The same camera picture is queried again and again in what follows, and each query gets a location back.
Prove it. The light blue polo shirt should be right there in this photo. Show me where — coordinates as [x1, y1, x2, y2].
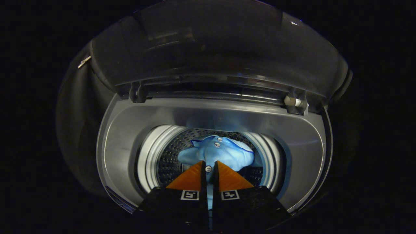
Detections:
[177, 135, 255, 210]

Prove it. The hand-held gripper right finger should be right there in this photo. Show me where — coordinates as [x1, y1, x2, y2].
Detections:
[213, 160, 291, 233]

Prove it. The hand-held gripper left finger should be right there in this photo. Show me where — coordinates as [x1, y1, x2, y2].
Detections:
[135, 160, 208, 234]

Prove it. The silver clip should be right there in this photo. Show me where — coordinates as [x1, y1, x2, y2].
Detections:
[77, 55, 92, 69]

